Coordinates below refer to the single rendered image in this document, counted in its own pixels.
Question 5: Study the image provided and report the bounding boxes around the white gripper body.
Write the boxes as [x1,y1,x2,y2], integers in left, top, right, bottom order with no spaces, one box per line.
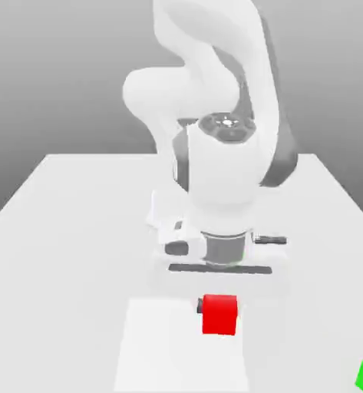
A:
[152,249,291,292]

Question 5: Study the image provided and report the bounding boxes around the small red cube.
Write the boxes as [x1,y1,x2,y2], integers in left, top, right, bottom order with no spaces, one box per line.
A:
[201,293,239,336]

